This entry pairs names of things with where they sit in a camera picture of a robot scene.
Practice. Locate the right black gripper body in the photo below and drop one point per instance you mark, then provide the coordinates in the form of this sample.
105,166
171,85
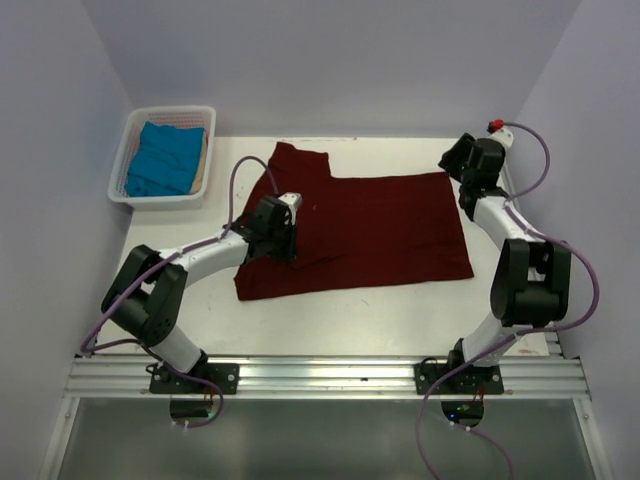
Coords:
455,163

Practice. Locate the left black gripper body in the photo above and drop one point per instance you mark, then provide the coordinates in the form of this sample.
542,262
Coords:
281,240

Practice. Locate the dark red t shirt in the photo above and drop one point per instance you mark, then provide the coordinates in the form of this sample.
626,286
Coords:
357,232

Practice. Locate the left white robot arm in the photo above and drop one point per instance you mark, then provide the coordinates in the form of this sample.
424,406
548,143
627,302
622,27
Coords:
146,295

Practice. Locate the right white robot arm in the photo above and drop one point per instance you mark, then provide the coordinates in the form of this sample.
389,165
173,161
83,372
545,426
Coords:
530,287

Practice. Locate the blue t shirt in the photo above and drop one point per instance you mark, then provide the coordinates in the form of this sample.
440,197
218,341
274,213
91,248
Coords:
169,162

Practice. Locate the white plastic basket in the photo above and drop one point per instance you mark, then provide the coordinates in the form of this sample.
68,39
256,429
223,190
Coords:
180,117

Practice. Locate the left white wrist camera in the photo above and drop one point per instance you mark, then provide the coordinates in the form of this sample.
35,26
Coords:
292,199

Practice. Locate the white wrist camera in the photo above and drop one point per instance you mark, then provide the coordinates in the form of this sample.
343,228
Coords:
292,199
501,133

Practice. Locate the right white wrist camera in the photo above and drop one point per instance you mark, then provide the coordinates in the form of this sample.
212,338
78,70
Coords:
501,133

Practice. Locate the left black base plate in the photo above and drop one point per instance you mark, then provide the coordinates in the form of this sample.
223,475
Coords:
224,375

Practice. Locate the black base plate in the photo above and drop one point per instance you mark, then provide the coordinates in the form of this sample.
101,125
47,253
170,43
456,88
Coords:
472,380
224,375

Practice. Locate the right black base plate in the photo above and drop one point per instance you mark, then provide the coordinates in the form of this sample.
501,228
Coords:
472,380

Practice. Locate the aluminium mounting rail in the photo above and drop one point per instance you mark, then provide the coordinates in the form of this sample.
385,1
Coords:
341,378

